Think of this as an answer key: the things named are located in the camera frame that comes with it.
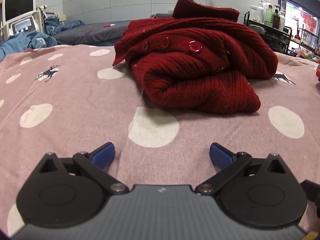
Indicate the blue crumpled cloth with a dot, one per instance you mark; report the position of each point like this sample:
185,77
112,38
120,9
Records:
27,42
61,25

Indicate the green liquid bottle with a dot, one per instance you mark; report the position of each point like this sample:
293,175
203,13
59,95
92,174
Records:
268,16

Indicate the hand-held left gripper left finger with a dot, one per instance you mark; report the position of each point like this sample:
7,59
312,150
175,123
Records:
103,153

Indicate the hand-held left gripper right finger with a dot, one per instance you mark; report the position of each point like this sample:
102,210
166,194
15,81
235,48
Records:
221,155

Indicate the red lantern decoration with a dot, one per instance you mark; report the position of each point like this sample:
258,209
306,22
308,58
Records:
310,21

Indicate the red knitted cardigan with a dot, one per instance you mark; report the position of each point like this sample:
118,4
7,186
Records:
195,80

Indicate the small red and white item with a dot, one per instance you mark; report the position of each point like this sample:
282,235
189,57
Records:
109,25

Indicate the small white pump bottle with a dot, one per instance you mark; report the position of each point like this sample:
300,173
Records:
282,21

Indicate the pink polka dot bedsheet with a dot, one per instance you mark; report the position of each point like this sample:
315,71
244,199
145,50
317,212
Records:
75,110

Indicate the dark pump bottle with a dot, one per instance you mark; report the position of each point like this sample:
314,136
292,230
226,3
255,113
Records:
276,18

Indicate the white computer monitor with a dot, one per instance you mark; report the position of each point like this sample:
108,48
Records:
18,5

